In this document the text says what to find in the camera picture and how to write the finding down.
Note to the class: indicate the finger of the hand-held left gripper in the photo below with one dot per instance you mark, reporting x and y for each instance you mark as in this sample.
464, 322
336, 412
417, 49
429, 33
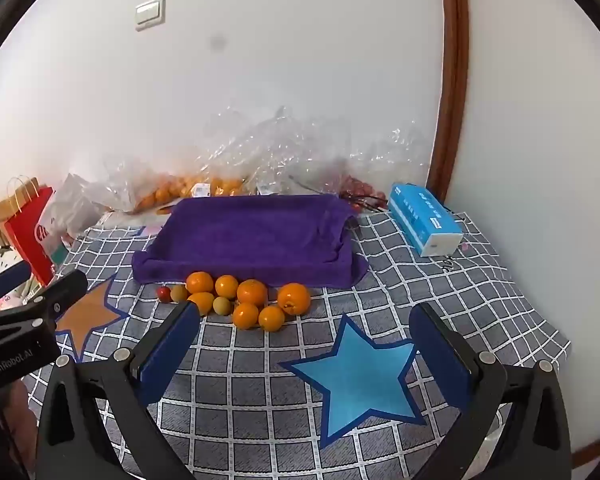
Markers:
67, 287
7, 280

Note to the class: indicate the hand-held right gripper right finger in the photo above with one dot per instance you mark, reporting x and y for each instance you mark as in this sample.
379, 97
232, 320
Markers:
437, 355

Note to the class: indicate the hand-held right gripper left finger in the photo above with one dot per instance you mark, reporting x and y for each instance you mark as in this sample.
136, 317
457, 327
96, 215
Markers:
172, 345

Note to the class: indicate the small green fruit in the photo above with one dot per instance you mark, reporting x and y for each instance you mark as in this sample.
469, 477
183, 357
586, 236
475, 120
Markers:
222, 305
179, 293

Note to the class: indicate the small red tomato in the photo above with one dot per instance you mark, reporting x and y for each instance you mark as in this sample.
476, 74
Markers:
164, 293

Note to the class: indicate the large orange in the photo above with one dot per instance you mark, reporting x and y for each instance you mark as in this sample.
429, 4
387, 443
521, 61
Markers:
294, 298

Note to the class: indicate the purple towel lined tray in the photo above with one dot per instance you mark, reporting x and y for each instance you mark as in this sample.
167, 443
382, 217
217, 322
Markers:
260, 235

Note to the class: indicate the person's left hand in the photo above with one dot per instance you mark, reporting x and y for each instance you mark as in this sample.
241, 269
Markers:
17, 420

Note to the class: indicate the spotted white cloth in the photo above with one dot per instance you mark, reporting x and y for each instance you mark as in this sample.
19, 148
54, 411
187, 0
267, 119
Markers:
7, 260

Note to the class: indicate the red paper bag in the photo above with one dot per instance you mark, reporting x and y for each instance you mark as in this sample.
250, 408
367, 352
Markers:
27, 240

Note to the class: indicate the white plastic bag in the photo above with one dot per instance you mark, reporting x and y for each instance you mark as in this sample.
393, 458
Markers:
70, 205

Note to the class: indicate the patterned bed sheet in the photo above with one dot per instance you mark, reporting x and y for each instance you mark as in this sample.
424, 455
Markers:
130, 220

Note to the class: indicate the grey checkered star blanket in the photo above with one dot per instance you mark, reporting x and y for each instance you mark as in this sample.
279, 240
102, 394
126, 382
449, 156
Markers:
260, 410

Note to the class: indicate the clear bag of small oranges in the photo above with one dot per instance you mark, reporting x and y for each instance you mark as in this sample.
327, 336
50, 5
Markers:
155, 195

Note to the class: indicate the blue tissue box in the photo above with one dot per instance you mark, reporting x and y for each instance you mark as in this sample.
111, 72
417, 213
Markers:
420, 215

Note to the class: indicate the clear bag of red tomatoes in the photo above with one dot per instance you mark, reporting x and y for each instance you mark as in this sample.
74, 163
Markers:
370, 175

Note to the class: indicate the large clear bag of oranges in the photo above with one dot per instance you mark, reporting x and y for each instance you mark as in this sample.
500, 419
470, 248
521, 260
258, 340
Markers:
260, 150

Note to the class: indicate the brown wooden door frame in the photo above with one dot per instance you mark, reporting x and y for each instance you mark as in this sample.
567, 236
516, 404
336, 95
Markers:
455, 85

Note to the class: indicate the white light switch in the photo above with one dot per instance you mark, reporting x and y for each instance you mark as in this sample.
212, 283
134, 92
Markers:
150, 12

